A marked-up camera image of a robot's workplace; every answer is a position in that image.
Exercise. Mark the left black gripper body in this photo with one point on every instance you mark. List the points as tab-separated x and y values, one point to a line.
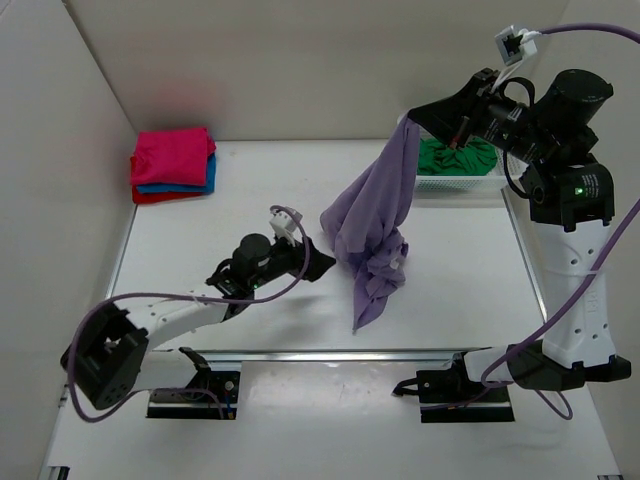
286	257

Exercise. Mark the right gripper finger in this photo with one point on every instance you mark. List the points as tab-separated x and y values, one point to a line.
445	114
446	134

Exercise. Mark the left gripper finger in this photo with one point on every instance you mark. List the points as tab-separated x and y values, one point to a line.
315	273
314	261

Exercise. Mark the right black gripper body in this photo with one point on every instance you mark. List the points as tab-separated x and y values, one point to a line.
487	119

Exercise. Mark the purple t shirt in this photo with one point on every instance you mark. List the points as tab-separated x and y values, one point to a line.
363	224

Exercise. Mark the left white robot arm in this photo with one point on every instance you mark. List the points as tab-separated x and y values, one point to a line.
118	349

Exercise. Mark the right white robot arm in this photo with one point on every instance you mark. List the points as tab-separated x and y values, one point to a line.
571	205

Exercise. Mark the green t shirt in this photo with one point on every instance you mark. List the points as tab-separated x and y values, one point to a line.
477	158

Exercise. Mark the white plastic basket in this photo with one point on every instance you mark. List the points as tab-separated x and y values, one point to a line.
493	181

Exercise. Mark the pink folded t shirt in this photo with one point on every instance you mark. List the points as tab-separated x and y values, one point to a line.
172	157

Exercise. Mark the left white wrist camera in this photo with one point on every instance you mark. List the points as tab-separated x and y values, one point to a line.
282	224

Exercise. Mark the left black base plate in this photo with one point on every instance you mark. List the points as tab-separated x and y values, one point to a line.
211	395

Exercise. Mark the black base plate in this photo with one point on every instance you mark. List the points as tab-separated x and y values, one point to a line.
211	395
447	397

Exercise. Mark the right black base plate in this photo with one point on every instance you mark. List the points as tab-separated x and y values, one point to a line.
447	397

